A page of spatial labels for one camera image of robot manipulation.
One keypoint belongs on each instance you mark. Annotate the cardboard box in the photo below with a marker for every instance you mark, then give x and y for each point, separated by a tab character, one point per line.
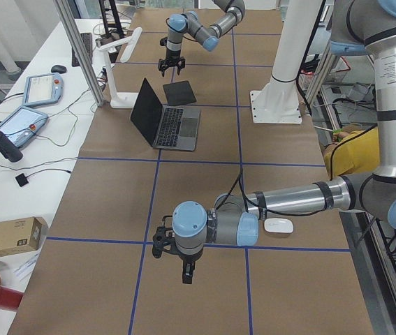
21	235

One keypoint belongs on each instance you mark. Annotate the person in yellow shirt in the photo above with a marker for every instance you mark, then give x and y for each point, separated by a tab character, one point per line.
352	151

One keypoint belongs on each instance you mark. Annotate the black desk mouse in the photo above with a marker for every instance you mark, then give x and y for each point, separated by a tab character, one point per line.
58	69

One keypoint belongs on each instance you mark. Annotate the aluminium frame post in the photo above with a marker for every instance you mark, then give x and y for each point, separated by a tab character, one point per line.
73	34

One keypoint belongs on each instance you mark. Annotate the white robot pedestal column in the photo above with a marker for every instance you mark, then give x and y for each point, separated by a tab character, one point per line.
277	102

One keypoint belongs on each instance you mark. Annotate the white computer mouse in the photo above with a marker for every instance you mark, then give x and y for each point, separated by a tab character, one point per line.
278	225

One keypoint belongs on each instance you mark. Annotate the green handled screwdriver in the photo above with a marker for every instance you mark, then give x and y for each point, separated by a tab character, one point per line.
334	130

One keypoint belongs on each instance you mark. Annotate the grey laptop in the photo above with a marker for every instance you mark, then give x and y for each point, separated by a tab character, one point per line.
164	126

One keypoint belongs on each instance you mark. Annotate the lower blue teach pendant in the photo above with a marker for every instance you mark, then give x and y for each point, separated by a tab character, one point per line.
20	126

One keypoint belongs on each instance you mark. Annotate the white desk lamp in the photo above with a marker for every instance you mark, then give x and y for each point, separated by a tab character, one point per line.
120	99

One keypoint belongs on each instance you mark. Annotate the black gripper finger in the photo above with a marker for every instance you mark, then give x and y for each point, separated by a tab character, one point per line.
179	66
162	68
187	272

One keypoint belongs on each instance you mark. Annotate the blue teach pendant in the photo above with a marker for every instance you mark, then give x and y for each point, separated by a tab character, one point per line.
42	90
20	126

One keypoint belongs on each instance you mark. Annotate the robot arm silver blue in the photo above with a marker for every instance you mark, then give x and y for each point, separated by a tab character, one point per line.
188	23
358	28

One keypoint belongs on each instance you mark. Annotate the upper blue teach pendant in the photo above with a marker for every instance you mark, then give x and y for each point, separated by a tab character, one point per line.
42	90

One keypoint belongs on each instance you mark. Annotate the black mouse pad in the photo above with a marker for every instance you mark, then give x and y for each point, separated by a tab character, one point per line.
179	93

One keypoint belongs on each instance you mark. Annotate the small black square device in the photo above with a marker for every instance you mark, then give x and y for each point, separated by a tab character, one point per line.
22	180

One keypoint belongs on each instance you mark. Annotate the black water bottle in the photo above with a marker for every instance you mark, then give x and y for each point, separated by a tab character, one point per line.
9	150

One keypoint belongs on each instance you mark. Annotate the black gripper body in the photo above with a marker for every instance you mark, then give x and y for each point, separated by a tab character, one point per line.
186	259
172	56

